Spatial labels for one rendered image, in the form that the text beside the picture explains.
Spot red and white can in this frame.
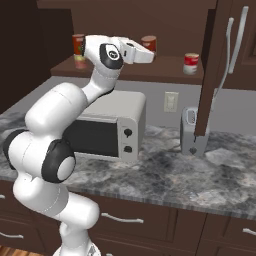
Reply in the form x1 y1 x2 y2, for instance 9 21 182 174
182 52 200 76

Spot dark brown cabinet door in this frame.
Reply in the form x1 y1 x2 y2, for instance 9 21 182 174
222 0 256 92
194 0 235 137

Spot grey cabinet door handle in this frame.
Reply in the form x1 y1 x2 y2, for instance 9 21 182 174
227 5 250 75
212 17 235 102

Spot dark brown tall cabinet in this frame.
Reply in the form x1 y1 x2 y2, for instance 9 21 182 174
0 0 75 115

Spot white wall socket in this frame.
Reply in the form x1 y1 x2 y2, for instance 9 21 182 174
163 91 180 114

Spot red can with green label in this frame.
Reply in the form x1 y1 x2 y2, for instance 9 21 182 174
71 33 86 57

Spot dark brown open wall cabinet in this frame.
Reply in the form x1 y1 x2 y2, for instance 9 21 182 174
36 0 218 86

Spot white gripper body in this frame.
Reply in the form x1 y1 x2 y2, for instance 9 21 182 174
131 44 156 65

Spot white toaster oven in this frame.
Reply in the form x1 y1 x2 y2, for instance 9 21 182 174
62 89 148 164

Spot grey toaster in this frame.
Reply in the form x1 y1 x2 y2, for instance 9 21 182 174
179 106 211 157

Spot dark brown drawer front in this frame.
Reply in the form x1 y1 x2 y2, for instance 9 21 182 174
0 179 24 219
205 213 256 256
0 213 48 255
78 193 178 248

